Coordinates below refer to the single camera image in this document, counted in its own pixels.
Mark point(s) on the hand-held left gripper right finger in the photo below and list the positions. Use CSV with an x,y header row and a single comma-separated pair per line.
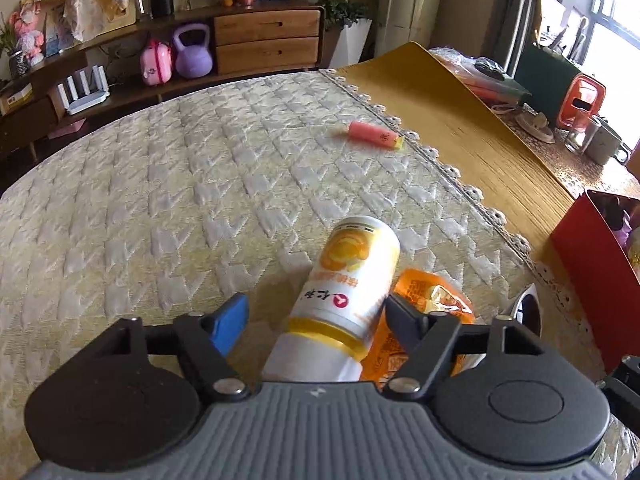
x,y
405,322

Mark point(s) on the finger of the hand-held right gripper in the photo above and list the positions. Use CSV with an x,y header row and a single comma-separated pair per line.
x,y
622,377

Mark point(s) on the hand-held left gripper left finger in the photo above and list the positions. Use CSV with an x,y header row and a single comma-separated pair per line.
x,y
230,322

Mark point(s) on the orange snack packet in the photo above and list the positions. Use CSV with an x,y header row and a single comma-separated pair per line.
x,y
435,295

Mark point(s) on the white and yellow bottle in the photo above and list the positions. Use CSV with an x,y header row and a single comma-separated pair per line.
x,y
340,280

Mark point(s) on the red tin box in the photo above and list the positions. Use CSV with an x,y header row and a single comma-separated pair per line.
x,y
585,255

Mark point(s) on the white sunglasses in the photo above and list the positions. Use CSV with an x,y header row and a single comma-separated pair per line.
x,y
525,307

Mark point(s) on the cream quilted table cover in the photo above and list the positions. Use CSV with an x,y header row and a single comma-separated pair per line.
x,y
150,185

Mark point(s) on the pink and yellow tube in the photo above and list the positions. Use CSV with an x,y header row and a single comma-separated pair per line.
x,y
375,135

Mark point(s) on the grey-green mug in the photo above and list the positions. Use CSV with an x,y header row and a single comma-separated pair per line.
x,y
605,142

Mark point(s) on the clear glass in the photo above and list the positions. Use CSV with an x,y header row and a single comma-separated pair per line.
x,y
580,135

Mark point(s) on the purple kettlebell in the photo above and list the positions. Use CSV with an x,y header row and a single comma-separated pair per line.
x,y
192,60

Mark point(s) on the white router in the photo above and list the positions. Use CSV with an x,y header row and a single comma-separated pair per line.
x,y
85,97

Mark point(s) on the pink toy suitcase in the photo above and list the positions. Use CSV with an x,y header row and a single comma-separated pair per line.
x,y
156,65

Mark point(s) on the green and orange storage box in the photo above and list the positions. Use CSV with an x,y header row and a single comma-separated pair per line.
x,y
540,75

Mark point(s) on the white planter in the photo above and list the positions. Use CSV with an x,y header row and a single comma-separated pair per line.
x,y
350,45

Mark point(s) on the wooden cabinet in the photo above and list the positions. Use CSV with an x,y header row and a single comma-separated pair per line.
x,y
265,25

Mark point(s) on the yellow cardboard box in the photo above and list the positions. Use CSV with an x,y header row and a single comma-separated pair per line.
x,y
17,99

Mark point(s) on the white standing air conditioner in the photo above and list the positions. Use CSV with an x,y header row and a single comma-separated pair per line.
x,y
410,5

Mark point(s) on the grey curtain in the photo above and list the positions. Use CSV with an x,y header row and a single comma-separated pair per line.
x,y
520,10

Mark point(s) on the plant in patterned vase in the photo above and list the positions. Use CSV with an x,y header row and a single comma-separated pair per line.
x,y
17,60

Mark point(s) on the pink flower bouquet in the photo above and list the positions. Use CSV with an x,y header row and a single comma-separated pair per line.
x,y
35,25

